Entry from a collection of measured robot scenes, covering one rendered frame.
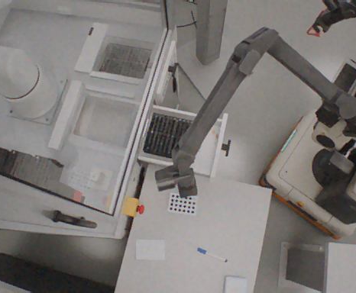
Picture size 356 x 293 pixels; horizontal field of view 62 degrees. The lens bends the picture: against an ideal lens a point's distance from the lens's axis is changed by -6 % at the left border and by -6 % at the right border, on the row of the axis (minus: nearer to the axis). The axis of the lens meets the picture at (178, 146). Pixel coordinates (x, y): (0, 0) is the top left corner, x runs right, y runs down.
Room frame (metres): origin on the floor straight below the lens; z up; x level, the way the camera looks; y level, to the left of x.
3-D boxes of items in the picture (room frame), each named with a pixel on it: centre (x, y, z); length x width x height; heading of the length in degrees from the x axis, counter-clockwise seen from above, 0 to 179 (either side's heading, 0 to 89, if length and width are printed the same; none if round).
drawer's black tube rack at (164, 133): (0.44, 0.02, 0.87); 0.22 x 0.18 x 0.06; 70
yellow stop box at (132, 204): (0.16, 0.22, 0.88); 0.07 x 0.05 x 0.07; 160
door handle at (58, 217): (0.07, 0.25, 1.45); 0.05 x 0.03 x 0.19; 70
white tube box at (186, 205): (0.16, 0.01, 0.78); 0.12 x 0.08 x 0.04; 74
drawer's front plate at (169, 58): (0.78, 0.01, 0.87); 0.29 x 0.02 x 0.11; 160
